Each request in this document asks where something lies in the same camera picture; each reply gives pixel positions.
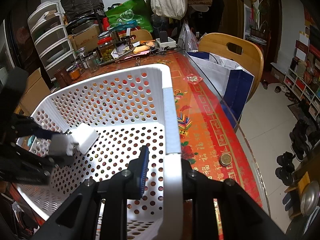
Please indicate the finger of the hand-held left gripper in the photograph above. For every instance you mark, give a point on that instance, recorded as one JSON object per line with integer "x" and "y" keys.
{"x": 32, "y": 127}
{"x": 60, "y": 155}

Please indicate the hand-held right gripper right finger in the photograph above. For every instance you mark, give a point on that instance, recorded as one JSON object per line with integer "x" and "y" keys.
{"x": 197, "y": 187}

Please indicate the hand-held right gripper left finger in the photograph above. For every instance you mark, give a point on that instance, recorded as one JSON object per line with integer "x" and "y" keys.
{"x": 143, "y": 170}

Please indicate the white power adapter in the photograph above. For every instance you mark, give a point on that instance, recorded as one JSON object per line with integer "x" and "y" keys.
{"x": 85, "y": 138}

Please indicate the white perforated plastic basket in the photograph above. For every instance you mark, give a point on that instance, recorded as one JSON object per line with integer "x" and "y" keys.
{"x": 112, "y": 100}

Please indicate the open cardboard box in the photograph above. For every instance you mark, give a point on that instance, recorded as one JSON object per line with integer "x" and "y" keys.
{"x": 35, "y": 90}

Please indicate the round gold tin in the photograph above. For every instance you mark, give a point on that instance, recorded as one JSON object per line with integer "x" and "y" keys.
{"x": 225, "y": 160}

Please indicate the black glass-door cabinet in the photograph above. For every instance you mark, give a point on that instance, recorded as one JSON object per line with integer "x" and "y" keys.
{"x": 22, "y": 42}

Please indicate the brown ceramic jar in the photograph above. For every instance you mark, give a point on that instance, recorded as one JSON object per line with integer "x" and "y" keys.
{"x": 62, "y": 77}

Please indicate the white plastic drawer tower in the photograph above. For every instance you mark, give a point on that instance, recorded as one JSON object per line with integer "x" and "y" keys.
{"x": 50, "y": 45}

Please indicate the orange-filled small jar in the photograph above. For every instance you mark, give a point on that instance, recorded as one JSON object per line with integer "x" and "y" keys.
{"x": 74, "y": 74}

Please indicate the empty glass jar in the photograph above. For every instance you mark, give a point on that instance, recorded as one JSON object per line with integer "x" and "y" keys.
{"x": 92, "y": 63}

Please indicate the brown cardboard carton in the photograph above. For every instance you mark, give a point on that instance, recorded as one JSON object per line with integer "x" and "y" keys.
{"x": 86, "y": 37}

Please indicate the black sandals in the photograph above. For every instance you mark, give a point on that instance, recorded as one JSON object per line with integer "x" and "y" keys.
{"x": 285, "y": 167}

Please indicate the blue slippers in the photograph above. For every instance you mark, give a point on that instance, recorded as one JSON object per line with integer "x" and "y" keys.
{"x": 290, "y": 201}

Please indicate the red-lidded glass jar of olives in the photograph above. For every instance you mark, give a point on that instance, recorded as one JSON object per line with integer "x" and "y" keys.
{"x": 107, "y": 51}

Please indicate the white and blue paper bag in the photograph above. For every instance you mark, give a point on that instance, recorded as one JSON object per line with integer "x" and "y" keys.
{"x": 235, "y": 92}

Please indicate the red diamond paper sticker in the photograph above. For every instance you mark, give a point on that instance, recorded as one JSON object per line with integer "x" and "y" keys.
{"x": 193, "y": 78}

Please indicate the black covered crate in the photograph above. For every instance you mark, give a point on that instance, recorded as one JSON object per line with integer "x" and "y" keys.
{"x": 80, "y": 2}

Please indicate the black boots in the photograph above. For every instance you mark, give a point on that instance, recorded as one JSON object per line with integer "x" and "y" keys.
{"x": 300, "y": 135}

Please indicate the white power strip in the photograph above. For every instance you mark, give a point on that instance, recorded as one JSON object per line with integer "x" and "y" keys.
{"x": 172, "y": 42}

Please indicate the black plug-in charger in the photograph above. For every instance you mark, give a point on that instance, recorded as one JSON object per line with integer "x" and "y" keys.
{"x": 163, "y": 36}

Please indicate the clear plastic bag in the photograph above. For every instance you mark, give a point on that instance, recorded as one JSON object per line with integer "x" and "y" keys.
{"x": 188, "y": 38}

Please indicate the green shopping bag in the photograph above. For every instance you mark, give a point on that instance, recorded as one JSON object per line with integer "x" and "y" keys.
{"x": 130, "y": 12}

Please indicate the white cube shelf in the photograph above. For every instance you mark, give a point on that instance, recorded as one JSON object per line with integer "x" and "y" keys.
{"x": 296, "y": 82}

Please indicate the potted plant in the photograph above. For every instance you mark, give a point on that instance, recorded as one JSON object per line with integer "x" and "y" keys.
{"x": 257, "y": 32}

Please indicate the stack of gift boxes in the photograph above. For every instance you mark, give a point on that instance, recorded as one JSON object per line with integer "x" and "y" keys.
{"x": 307, "y": 50}

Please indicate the red wall scroll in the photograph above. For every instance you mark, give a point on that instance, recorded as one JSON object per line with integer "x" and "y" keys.
{"x": 310, "y": 17}

